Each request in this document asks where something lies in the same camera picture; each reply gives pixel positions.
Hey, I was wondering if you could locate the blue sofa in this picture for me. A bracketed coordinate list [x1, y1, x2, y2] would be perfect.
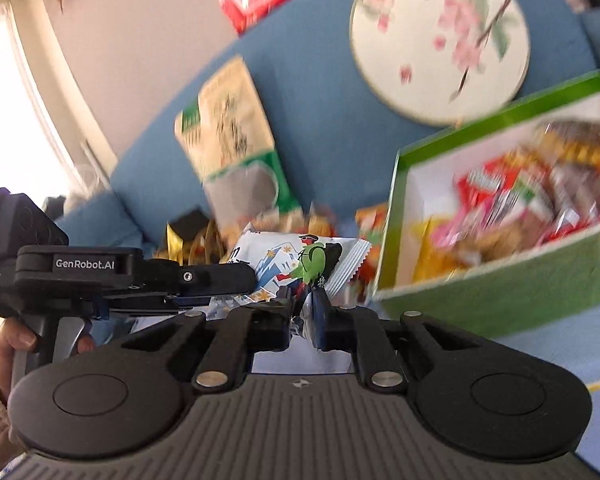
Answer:
[55, 0, 600, 480]

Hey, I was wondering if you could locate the large beige green snack bag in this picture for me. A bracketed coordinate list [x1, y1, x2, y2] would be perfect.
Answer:
[174, 55, 303, 241]

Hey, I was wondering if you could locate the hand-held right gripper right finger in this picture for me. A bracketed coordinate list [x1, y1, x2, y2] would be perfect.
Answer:
[310, 289, 481, 393]

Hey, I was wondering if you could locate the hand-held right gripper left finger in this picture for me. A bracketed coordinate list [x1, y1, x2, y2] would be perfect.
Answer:
[120, 297, 296, 394]

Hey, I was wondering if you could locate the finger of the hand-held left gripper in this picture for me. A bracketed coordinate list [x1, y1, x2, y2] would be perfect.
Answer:
[100, 294, 216, 313]
[140, 259, 258, 298]

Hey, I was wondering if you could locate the person's left hand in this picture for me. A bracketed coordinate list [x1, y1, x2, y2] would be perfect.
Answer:
[0, 319, 37, 404]

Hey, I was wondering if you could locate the clear bag of brown candies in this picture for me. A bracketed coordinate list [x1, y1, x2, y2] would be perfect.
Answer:
[535, 120, 600, 221]

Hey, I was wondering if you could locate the white snack packet green figure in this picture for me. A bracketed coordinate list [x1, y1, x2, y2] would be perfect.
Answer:
[205, 230, 373, 336]

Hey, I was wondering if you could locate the bright window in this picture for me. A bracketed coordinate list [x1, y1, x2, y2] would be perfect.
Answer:
[0, 2, 81, 201]

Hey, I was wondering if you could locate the green cardboard box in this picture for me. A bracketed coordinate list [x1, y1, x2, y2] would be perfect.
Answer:
[372, 71, 600, 341]

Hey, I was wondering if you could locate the gold black wrapped candy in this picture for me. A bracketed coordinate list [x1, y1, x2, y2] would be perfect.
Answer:
[165, 207, 211, 261]

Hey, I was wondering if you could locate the red snack packet dark print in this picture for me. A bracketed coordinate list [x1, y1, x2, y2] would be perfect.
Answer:
[452, 152, 556, 233]

